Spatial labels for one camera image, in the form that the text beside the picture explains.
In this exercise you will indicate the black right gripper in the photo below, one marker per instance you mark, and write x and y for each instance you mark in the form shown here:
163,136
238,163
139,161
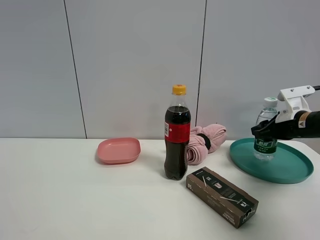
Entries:
268,129

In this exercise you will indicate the green label water bottle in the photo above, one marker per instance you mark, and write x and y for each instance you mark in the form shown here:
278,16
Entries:
265,150

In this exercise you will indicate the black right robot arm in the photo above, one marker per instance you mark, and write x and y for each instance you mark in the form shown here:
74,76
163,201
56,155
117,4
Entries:
304,125

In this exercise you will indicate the teal round plastic plate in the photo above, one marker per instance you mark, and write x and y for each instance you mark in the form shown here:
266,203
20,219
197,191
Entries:
289,165

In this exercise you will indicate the pink rolled towel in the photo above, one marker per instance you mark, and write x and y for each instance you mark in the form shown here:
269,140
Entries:
204,141

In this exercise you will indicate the brown cardboard box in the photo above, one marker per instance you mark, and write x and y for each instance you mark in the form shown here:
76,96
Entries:
232,203

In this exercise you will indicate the cola bottle yellow cap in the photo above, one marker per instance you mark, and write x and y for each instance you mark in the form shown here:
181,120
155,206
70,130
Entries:
177,125

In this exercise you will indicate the pink square plastic dish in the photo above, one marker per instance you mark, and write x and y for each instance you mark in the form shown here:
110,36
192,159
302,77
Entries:
116,151

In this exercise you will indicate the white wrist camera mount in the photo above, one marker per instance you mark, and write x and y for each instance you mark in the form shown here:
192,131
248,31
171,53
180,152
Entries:
295,101

